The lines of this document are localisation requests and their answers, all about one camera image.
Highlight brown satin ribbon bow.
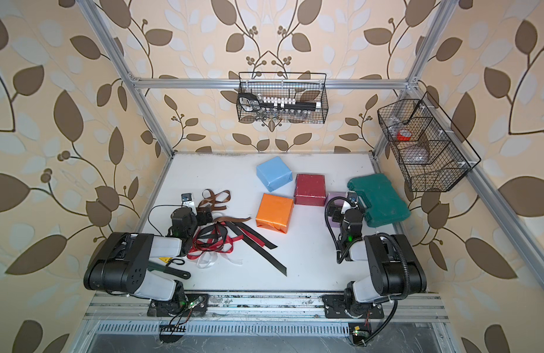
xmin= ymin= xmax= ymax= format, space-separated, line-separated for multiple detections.
xmin=196 ymin=188 xmax=251 ymax=223

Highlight black lettered ribbon bow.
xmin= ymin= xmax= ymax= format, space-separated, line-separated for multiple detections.
xmin=194 ymin=220 xmax=288 ymax=277

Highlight red satin ribbon bow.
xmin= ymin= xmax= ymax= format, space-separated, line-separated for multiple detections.
xmin=186 ymin=222 xmax=275 ymax=260

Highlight purple gift box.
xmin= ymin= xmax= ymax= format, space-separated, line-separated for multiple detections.
xmin=325 ymin=192 xmax=347 ymax=229

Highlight white satin ribbon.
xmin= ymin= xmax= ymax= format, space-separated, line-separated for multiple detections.
xmin=195 ymin=252 xmax=243 ymax=269

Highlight dark red gift box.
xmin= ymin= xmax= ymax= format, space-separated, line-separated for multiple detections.
xmin=294 ymin=174 xmax=327 ymax=207

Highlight orange gift box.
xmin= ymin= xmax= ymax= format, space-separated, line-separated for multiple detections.
xmin=256 ymin=194 xmax=294 ymax=234

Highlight blue gift box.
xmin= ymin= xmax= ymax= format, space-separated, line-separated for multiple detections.
xmin=256 ymin=157 xmax=293 ymax=192

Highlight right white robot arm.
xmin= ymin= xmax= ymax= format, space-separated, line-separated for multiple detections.
xmin=327 ymin=207 xmax=427 ymax=316

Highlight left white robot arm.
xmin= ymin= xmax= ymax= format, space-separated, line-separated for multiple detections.
xmin=83 ymin=206 xmax=213 ymax=302

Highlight green plastic tool case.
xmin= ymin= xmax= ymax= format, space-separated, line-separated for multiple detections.
xmin=347 ymin=174 xmax=411 ymax=228

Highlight red item in basket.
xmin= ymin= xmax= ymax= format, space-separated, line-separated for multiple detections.
xmin=396 ymin=129 xmax=412 ymax=142

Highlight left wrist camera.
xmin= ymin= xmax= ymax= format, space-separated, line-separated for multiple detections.
xmin=181 ymin=193 xmax=197 ymax=215

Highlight black corrugated cable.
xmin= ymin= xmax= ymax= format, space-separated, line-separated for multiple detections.
xmin=323 ymin=195 xmax=412 ymax=345

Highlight black wire side basket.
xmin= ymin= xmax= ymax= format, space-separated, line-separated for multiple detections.
xmin=377 ymin=93 xmax=482 ymax=192

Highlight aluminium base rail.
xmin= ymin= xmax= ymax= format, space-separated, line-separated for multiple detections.
xmin=77 ymin=291 xmax=452 ymax=342

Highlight black handled scissors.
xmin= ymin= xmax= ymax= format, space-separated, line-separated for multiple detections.
xmin=237 ymin=93 xmax=323 ymax=113

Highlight black wire back basket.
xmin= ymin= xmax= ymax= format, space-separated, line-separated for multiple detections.
xmin=236 ymin=71 xmax=329 ymax=125

